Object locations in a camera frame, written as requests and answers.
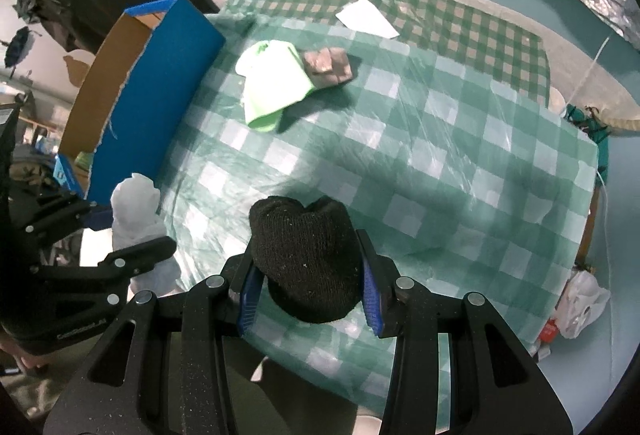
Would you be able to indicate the teal bag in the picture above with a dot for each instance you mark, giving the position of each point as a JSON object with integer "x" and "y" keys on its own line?
{"x": 597, "y": 130}

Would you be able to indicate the brown cardboard sheet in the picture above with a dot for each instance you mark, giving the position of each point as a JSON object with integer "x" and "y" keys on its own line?
{"x": 587, "y": 235}

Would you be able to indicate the light green cloth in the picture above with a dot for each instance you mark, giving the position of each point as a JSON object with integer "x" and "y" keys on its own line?
{"x": 275, "y": 85}

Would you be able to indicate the dark green checkered cloth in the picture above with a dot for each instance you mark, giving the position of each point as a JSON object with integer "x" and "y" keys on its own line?
{"x": 450, "y": 25}

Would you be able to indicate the person's left hand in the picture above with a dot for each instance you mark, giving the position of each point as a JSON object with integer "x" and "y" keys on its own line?
{"x": 27, "y": 361}

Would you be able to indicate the white plastic bag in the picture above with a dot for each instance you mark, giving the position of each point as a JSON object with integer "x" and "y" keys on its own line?
{"x": 580, "y": 302}

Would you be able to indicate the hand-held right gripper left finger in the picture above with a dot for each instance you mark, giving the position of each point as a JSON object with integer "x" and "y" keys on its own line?
{"x": 250, "y": 300}

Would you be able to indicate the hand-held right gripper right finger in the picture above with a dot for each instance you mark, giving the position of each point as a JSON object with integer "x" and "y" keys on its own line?
{"x": 372, "y": 305}

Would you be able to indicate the white paper sheet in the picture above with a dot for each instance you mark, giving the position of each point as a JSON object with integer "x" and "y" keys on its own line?
{"x": 367, "y": 17}

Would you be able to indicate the white round bowl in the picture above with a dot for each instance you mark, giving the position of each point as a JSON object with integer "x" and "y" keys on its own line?
{"x": 556, "y": 100}

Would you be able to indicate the small brown folded cloth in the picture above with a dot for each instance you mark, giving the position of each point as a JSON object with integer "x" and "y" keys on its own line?
{"x": 327, "y": 65}

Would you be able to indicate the blue cardboard box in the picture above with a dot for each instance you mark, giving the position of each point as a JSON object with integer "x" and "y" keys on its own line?
{"x": 165, "y": 80}

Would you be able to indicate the white cloth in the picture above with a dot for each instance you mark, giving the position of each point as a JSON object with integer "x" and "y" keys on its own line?
{"x": 137, "y": 215}

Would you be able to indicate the red and white packet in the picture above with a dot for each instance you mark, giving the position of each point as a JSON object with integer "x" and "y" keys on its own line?
{"x": 549, "y": 332}

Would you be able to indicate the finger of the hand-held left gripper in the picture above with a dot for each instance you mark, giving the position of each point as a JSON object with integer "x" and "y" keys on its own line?
{"x": 75, "y": 215}
{"x": 145, "y": 252}

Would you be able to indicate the black knit hat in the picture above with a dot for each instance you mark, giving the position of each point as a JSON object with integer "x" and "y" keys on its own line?
{"x": 305, "y": 255}

